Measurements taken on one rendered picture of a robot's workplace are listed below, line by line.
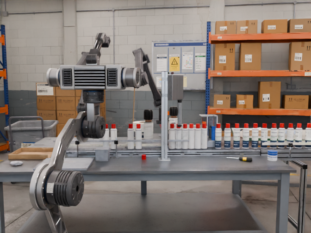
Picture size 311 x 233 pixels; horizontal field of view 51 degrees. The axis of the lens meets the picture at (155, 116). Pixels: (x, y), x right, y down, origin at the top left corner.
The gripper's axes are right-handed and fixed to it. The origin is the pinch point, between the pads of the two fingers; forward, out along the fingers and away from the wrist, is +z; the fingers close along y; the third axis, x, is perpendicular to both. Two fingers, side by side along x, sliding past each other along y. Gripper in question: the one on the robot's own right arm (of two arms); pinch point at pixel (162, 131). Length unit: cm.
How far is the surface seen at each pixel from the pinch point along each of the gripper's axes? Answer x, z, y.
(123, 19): -455, -175, 71
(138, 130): 8.9, -1.9, 19.3
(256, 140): 8, 5, -76
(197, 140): 8.4, 5.4, -28.5
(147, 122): -17.7, -5.0, 11.9
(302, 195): 22, 46, -109
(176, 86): 19.6, -37.2, -9.7
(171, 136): 8.3, 2.7, -7.7
